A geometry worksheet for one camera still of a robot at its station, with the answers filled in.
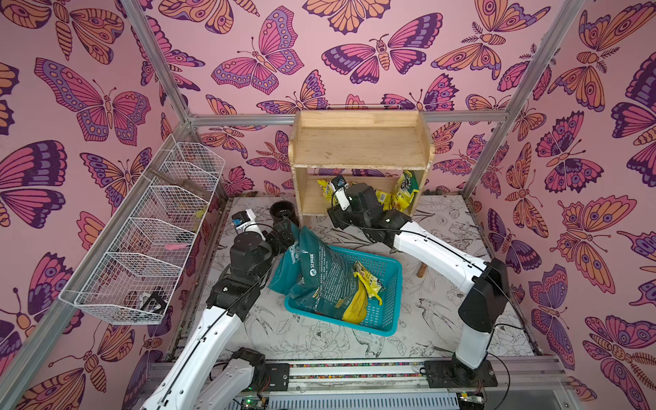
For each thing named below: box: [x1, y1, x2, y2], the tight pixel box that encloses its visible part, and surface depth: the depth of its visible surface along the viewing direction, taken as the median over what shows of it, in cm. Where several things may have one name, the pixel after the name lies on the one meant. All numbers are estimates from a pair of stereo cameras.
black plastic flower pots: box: [269, 200, 300, 229], surface depth 97 cm
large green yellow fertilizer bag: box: [288, 225, 368, 324], surface depth 75 cm
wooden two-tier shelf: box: [287, 110, 435, 220], surface depth 80 cm
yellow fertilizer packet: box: [352, 261, 384, 306], surface depth 85 cm
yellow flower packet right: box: [392, 169, 421, 210], surface depth 82 cm
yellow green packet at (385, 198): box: [374, 189, 393, 211], surface depth 91 cm
